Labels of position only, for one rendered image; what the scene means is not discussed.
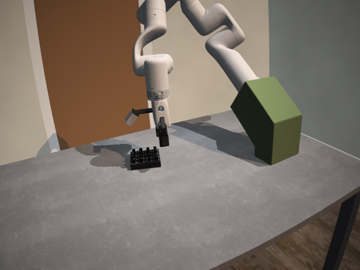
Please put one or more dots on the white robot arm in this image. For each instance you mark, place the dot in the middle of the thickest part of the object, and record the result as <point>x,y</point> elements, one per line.
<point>155,68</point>

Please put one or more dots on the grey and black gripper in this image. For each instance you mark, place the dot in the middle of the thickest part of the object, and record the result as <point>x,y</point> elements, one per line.
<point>162,120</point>

